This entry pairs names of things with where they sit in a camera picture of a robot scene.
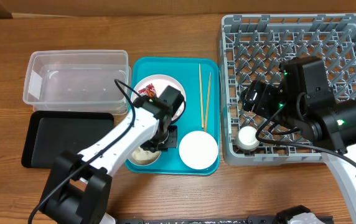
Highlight grey bowl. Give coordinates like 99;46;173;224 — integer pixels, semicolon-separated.
128;147;161;166

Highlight white ceramic cup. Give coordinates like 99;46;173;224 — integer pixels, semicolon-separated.
234;126;260;151

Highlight red snack wrapper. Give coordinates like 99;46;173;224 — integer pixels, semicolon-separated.
138;83;157;98

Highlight white rice grains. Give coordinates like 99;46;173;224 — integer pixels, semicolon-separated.
132;147;154;163

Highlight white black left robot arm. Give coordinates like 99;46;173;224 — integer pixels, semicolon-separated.
28;86;185;223

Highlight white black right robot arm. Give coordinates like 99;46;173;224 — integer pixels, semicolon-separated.
240;56;356;223

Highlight grey plastic dishwasher rack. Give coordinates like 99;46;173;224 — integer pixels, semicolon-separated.
217;14;356;166

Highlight clear plastic waste bin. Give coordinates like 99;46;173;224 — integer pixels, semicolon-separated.
22;50;131;114

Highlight pink shallow bowl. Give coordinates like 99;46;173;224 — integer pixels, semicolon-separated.
179;131;218;170

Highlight right wooden chopstick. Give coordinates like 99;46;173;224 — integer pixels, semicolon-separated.
204;72;212;132

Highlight wooden chopstick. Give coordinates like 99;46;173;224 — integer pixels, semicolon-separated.
204;72;212;132
199;64;205;128

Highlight pink round plate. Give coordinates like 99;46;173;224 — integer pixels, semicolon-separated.
131;74;187;124

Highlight teal plastic tray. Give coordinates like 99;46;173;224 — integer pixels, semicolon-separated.
125;57;220;175

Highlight left wooden chopstick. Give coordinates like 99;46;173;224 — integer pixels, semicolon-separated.
199;64;205;128

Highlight black plastic tray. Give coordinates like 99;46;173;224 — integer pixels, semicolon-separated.
21;111;115;169

